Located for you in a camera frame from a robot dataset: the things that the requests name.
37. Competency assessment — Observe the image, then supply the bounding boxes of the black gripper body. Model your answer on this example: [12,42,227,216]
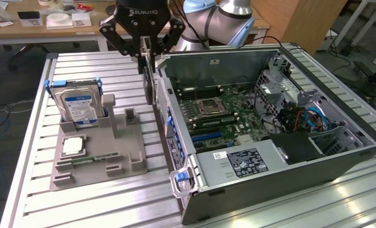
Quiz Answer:
[115,0,172,40]

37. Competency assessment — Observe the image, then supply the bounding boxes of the black graphics card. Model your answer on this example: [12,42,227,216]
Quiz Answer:
[139,35,159,105]

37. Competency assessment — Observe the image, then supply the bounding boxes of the black round lamp base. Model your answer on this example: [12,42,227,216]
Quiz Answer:
[106,4,119,17]

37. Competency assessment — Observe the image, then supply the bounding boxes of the plain white box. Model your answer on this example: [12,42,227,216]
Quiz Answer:
[71,13,92,28]

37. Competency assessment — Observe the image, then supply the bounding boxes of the red small packet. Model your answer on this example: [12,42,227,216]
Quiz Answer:
[75,2,92,12]

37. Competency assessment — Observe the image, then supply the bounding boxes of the white box with tape roll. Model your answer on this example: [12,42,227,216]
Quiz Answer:
[46,13,75,30]

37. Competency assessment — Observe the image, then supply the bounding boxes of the wooden desk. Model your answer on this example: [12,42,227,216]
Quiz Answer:
[0,0,271,52]

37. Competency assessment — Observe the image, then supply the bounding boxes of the black and white label box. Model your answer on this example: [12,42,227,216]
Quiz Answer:
[16,11,46,27]

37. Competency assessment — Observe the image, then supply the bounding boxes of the black chair base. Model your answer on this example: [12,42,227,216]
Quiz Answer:
[3,44,51,71]

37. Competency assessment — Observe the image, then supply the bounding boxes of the hard disk with blue caddy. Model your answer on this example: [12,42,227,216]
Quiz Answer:
[44,77,104,130]

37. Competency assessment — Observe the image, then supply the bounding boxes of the CPU socket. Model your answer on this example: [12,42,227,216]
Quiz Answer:
[196,97,228,117]

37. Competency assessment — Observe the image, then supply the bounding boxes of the green motherboard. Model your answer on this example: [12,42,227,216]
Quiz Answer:
[171,78,271,154]

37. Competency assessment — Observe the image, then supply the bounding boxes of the black RAM stick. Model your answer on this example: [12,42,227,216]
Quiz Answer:
[191,113,239,129]

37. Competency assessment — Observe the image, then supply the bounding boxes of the silver drive cage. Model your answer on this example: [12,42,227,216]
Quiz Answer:
[254,51,306,114]

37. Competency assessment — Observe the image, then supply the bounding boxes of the wooden cabinet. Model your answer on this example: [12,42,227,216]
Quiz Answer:
[248,0,350,55]

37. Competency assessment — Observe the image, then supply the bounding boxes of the blue expansion slot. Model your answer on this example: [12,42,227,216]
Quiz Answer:
[191,132,223,143]

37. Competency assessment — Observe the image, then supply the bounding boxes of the silver CPU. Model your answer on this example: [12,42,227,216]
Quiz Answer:
[62,139,84,157]

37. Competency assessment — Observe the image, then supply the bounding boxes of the green RAM stick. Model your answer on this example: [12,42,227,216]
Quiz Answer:
[71,153,119,167]

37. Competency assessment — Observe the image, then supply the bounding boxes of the white table leg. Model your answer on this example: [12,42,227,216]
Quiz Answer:
[330,0,376,65]

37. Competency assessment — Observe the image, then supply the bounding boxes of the grey parts rack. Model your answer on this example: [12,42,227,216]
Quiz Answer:
[50,94,148,193]

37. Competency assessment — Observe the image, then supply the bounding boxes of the grey power supply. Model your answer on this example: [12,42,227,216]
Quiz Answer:
[188,139,290,188]

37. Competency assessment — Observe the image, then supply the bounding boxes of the black fan shroud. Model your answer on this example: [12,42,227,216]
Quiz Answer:
[268,130,327,166]

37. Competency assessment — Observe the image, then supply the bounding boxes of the black floor stand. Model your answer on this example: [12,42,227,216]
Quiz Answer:
[352,47,376,105]

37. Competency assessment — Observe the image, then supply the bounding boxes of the open grey PC case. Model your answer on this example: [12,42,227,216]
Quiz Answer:
[148,46,376,226]

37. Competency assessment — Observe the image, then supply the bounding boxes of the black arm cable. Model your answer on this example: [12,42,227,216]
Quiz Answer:
[171,0,208,50]

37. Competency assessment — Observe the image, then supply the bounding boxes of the white switch box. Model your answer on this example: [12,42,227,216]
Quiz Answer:
[323,29,339,52]

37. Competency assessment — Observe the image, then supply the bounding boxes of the black and red wire bundle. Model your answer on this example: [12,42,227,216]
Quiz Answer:
[276,108,306,133]

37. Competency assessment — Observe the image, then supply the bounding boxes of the blue wire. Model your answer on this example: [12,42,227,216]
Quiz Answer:
[303,107,330,131]

